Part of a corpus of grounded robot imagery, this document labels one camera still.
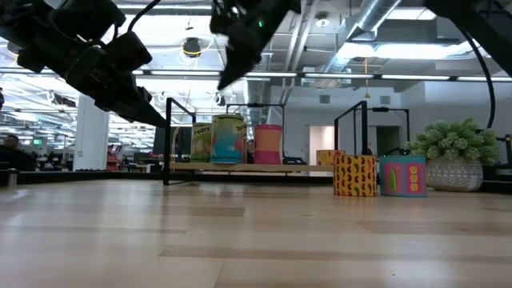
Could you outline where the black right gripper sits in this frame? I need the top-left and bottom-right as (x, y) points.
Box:
(210, 0), (302, 90)

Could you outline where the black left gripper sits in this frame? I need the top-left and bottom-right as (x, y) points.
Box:
(18, 39), (169, 129)

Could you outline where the green pears label can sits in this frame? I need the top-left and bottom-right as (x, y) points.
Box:
(190, 122), (213, 164)

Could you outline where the tall blue teal can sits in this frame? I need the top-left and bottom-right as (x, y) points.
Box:
(210, 114), (246, 165)

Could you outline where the pink and orange can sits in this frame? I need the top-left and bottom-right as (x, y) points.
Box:
(254, 124), (283, 166)

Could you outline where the short orange yellow can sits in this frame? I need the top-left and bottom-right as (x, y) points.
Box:
(315, 149), (346, 166)

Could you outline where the yellow pepper print can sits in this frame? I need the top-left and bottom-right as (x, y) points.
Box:
(333, 154), (378, 198)

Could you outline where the pink teal corn can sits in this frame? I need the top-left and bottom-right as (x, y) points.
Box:
(378, 155), (428, 198)

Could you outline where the white pillar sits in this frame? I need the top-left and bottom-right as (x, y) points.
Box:
(73, 94), (110, 172)

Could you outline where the black monitor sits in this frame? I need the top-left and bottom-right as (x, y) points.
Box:
(151, 126), (193, 157)

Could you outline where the grey metal cylinder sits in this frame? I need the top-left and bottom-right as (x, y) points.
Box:
(0, 167), (20, 188)

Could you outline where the succulent in white pot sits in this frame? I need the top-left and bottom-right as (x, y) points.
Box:
(404, 117), (501, 193)

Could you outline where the black ceiling-hung camera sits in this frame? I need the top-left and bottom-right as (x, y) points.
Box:
(182, 36), (203, 59)

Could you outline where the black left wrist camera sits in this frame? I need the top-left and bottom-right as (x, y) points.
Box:
(105, 30), (154, 73)

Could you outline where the wooden shelf with black frame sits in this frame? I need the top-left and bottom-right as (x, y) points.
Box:
(162, 97), (410, 187)

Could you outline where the yellow hanging cord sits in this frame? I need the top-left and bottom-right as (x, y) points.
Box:
(362, 58), (370, 100)

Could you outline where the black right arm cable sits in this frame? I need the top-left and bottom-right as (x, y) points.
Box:
(458, 26), (498, 130)

